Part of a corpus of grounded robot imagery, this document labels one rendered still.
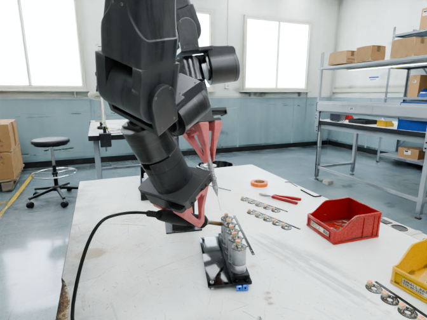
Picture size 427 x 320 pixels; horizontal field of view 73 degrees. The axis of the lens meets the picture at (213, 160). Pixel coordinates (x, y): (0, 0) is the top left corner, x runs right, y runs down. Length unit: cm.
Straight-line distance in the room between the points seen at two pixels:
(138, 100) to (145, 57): 4
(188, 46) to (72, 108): 430
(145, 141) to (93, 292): 28
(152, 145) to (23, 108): 455
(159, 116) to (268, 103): 537
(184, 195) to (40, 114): 452
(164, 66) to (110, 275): 38
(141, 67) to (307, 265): 45
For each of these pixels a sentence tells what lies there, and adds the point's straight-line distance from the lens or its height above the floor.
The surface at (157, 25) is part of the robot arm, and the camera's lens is 30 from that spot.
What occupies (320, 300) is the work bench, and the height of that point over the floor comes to 75.
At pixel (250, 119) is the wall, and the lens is 550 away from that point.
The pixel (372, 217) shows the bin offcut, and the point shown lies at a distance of 71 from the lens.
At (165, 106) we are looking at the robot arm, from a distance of 32.
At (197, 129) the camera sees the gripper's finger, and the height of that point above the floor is 99.
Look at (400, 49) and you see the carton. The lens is 314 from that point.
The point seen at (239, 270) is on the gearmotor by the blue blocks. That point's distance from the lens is 50.
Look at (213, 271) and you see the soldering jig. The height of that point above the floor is 76.
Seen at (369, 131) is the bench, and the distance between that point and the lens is 328.
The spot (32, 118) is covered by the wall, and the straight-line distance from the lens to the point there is 488.
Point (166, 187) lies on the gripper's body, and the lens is 40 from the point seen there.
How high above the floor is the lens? 106
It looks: 13 degrees down
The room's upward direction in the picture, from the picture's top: straight up
